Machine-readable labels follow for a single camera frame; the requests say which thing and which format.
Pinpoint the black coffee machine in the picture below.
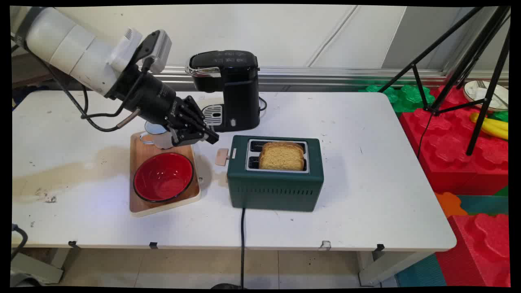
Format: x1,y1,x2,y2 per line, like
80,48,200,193
185,50,261,133

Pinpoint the black tripod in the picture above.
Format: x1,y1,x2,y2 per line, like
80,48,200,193
379,6,511,157

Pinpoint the yellow banana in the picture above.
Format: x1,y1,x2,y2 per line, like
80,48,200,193
469,112,509,141

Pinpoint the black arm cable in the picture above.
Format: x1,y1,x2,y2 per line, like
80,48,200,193
12,35,153,133

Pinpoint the white bowl with utensils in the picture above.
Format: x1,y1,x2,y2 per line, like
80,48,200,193
463,80,509,112

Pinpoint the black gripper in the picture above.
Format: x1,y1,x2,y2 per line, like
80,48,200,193
107,65,220,147

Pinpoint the orange foam puzzle piece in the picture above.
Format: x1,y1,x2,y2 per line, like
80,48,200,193
434,192,469,219

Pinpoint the red bowl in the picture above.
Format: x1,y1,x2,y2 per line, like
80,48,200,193
133,152,195,203

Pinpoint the white enamel mug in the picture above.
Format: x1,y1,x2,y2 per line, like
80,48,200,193
140,122,175,150

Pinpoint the green foam block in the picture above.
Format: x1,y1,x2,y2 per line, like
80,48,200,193
358,83,436,114

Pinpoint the toasted bread slice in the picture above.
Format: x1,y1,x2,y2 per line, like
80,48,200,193
258,141,306,171

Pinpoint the black toaster power cable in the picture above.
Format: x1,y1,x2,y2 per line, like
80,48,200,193
239,208,247,289

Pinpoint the green toaster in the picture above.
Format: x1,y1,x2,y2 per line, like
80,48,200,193
215,136,325,212

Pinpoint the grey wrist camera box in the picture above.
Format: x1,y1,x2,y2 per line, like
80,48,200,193
134,29,172,74

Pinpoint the large red foam block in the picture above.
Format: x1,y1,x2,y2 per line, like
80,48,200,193
399,85,509,196

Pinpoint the wooden cutting board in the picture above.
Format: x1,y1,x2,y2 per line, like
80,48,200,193
129,131,202,217

